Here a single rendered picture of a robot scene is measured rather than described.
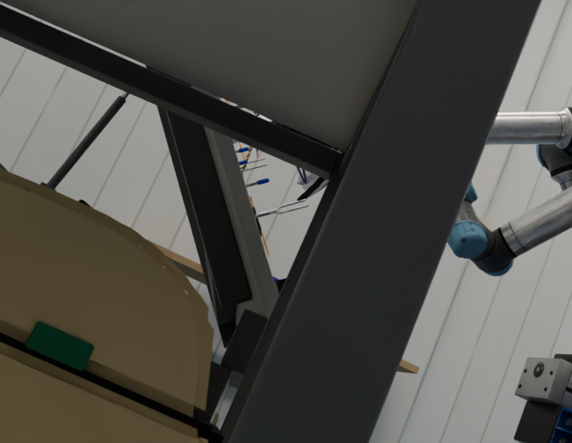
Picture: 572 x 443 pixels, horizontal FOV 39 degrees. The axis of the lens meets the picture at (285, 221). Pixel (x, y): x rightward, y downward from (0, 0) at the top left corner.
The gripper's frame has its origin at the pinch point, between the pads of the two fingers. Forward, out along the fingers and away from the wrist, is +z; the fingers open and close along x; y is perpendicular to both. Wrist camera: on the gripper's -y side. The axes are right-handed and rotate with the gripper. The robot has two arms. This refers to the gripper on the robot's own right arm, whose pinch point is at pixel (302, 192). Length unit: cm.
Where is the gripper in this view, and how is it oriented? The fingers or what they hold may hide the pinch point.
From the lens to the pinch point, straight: 185.9
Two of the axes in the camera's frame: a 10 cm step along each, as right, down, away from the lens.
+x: 0.0, -4.3, -9.0
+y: -6.7, -6.7, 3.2
